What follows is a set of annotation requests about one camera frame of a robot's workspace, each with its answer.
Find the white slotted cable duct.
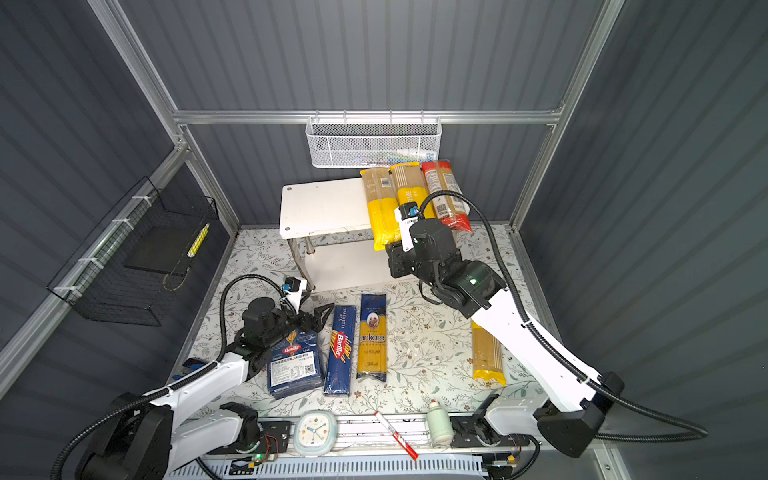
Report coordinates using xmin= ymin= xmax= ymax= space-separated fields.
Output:
xmin=161 ymin=454 xmax=490 ymax=480

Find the black wire basket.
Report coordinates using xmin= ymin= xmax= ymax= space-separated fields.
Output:
xmin=48 ymin=180 xmax=218 ymax=327

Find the mint alarm clock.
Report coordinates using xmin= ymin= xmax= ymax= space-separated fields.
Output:
xmin=292 ymin=410 xmax=338 ymax=457

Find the blue Barilla pasta box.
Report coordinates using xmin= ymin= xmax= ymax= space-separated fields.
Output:
xmin=267 ymin=331 xmax=324 ymax=399

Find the white two-tier shelf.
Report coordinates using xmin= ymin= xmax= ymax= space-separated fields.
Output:
xmin=278 ymin=170 xmax=466 ymax=293

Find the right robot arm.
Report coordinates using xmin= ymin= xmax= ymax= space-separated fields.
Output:
xmin=386 ymin=190 xmax=709 ymax=458

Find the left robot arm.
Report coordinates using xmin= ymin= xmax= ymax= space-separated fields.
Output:
xmin=49 ymin=275 xmax=334 ymax=479

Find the blue object at left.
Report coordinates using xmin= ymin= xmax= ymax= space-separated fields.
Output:
xmin=170 ymin=358 xmax=207 ymax=383

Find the blue yellow spaghetti bag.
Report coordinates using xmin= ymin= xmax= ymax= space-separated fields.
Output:
xmin=357 ymin=294 xmax=388 ymax=383

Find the yellow Pastatime bag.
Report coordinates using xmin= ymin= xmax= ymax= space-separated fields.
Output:
xmin=360 ymin=168 xmax=401 ymax=251
xmin=471 ymin=321 xmax=506 ymax=386
xmin=389 ymin=162 xmax=435 ymax=218

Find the floral table mat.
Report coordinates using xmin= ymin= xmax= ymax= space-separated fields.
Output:
xmin=180 ymin=229 xmax=544 ymax=418

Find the red white marker pen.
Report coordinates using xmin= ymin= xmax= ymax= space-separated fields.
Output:
xmin=374 ymin=411 xmax=419 ymax=461

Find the white wire mesh basket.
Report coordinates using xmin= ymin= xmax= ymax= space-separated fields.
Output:
xmin=305 ymin=119 xmax=443 ymax=169

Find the small white bottle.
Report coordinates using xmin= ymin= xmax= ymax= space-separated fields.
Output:
xmin=425 ymin=400 xmax=454 ymax=447

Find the blue Barilla spaghetti box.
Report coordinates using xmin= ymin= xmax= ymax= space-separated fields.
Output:
xmin=324 ymin=305 xmax=357 ymax=396

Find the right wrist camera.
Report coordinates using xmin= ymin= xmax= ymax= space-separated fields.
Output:
xmin=395 ymin=202 xmax=420 ymax=252

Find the red spaghetti bag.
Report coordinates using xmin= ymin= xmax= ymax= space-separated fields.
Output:
xmin=421 ymin=160 xmax=472 ymax=233

